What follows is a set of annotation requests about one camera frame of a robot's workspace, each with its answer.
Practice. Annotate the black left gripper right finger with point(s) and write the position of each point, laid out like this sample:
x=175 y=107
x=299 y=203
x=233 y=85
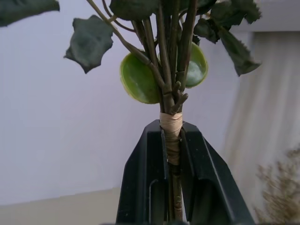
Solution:
x=211 y=182

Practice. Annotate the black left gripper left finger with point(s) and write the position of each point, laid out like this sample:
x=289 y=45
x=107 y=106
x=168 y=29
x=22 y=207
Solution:
x=143 y=178

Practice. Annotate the green leafy flower bouquet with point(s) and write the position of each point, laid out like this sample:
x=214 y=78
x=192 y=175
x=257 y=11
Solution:
x=164 y=77

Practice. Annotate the dried beige flower bouquet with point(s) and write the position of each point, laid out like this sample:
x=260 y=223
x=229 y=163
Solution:
x=279 y=187

